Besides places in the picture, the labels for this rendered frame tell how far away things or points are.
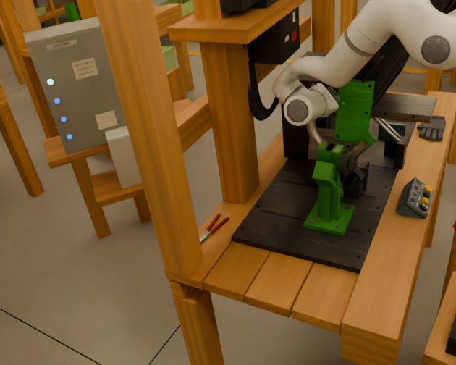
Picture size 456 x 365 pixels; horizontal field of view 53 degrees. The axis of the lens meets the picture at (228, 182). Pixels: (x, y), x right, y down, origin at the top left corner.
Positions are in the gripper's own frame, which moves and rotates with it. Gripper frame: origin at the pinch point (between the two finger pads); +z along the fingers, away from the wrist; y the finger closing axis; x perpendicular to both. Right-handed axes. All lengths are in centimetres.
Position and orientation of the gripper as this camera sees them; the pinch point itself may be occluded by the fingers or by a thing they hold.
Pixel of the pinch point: (328, 98)
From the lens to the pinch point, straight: 154.9
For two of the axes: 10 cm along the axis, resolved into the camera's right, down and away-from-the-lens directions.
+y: -6.0, -8.0, 0.7
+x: -6.6, 5.4, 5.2
